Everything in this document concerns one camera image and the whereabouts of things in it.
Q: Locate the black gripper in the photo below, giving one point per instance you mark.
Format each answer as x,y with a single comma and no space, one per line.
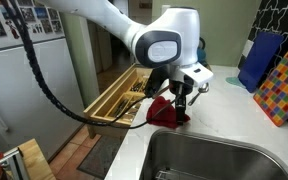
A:
181,87

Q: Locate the red cloth towel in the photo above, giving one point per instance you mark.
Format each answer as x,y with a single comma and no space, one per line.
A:
164,113

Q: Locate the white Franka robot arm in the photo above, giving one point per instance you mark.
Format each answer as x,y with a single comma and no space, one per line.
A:
164,26

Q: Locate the light wooden kitchen drawer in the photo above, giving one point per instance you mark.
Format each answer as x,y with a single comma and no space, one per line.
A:
97,110

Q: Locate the metal spoon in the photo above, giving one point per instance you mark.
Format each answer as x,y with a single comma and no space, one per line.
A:
203,88

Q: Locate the stainless steel sink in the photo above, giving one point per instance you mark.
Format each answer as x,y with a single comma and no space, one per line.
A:
200,156

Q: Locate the teal kettle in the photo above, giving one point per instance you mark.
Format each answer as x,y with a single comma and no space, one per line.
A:
202,56

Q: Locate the wooden cutlery organizer tray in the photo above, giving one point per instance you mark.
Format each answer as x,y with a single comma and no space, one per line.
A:
124,100

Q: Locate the round teal coaster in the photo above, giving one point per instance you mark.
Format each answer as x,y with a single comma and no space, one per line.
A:
234,82

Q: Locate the grey patterned floor mat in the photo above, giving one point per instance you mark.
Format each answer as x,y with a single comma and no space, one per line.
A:
99,156

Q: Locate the colourful checkered board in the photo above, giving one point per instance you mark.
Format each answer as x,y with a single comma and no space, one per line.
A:
280,90

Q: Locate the light wooden stand board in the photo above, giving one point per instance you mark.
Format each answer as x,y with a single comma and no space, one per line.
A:
34,160

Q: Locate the white refrigerator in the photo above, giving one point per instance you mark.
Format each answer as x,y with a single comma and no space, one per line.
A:
24,93

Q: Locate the red black figure magnet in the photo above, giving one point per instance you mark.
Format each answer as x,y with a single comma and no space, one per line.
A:
12,29

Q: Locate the dark wrist camera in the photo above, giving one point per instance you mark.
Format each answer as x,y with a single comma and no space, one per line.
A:
157,81

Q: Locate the aluminium extrusion rail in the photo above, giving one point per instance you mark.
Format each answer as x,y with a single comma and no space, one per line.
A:
15,163

